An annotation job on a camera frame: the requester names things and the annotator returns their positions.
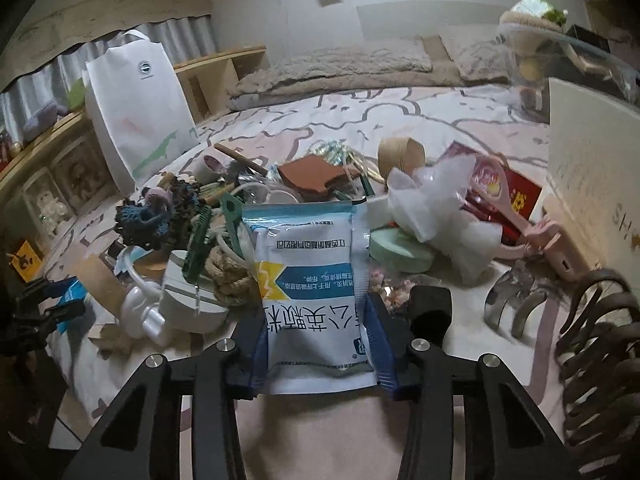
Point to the purple plush toy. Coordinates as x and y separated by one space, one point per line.
45 120

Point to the red packet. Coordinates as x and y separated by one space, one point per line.
522 195

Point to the green plastic clip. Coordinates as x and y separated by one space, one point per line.
197 245

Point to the dark blue crochet piece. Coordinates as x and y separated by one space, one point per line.
160 215

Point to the printed beige valance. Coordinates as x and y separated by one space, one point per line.
100 20

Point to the pink plastic clip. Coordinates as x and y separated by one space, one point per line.
555 250

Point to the white plastic holder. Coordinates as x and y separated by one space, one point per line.
190 305

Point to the green snack packet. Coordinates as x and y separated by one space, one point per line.
537 7

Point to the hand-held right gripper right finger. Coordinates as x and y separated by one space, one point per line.
386 362

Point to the white round plastic bottle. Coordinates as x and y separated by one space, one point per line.
137 310

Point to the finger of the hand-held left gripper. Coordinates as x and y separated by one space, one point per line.
35 290
55 316

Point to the small wooden block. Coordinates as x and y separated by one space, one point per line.
112 337

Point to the brown leather piece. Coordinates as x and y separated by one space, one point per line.
310 170

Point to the clear doll display case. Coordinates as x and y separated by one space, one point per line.
50 205
82 175

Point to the green plush toy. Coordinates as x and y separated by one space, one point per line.
78 94

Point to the brown wooden stick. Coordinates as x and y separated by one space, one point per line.
240 157

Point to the blue white medicine sachet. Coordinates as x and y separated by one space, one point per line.
310 300

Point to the white cardboard box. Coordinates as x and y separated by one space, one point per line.
590 160

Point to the clear plastic storage bin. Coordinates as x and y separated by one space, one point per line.
530 70

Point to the mint green round box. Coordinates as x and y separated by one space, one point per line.
400 255

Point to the quilted beige pillow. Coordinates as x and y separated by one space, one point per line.
350 57
475 55

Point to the black box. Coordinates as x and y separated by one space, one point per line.
590 37

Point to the white tote bag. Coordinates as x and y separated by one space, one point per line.
140 110

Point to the beige fluffy blanket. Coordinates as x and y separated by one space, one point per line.
280 90

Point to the white knotted plastic bag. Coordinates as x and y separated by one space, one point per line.
440 210

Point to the brown hair claw clip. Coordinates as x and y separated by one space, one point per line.
595 310

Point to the yellow card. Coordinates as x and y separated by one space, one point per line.
24 260

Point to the white headboard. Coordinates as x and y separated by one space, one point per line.
425 17

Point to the small white roll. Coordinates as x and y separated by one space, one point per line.
210 167

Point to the blue packet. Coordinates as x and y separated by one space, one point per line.
77 305

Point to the clear plastic wrappers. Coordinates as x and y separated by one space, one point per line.
330 152

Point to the grey curtain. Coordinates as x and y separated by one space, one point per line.
165 35

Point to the silver metal hair claw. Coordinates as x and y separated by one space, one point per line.
505 295

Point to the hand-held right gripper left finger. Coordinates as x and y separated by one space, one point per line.
259 360

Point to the beige fluffy pouch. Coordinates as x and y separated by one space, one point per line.
520 22

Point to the wooden shelf unit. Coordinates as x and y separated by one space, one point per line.
220 60

